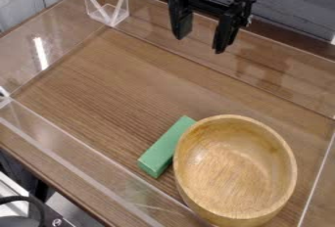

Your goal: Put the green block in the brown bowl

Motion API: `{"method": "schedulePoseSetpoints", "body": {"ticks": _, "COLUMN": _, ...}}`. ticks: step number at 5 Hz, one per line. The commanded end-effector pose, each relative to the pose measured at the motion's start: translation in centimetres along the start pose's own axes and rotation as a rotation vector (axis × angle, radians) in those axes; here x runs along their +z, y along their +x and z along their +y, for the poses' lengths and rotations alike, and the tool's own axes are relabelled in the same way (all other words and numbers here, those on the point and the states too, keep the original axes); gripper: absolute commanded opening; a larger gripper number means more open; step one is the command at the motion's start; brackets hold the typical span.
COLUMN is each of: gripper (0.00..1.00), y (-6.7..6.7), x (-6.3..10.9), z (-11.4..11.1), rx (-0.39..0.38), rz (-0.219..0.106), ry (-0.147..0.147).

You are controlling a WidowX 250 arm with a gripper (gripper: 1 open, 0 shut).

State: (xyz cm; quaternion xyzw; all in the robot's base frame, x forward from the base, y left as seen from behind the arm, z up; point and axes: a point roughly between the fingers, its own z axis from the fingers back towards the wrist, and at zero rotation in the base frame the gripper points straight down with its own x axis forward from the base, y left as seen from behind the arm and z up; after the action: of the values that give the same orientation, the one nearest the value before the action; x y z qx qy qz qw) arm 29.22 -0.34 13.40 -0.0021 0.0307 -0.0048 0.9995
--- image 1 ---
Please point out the green rectangular block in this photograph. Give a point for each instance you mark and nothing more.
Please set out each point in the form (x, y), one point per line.
(157, 157)

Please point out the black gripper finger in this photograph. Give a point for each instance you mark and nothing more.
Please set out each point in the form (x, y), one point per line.
(225, 32)
(181, 18)

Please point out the brown wooden bowl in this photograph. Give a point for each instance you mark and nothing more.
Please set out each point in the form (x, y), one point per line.
(236, 170)

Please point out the clear acrylic corner bracket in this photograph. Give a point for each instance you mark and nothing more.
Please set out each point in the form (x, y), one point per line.
(107, 14)

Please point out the clear acrylic tray wall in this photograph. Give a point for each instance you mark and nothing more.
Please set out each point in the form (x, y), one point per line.
(95, 91)

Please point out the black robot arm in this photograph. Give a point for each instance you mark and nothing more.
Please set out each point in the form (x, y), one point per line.
(233, 14)

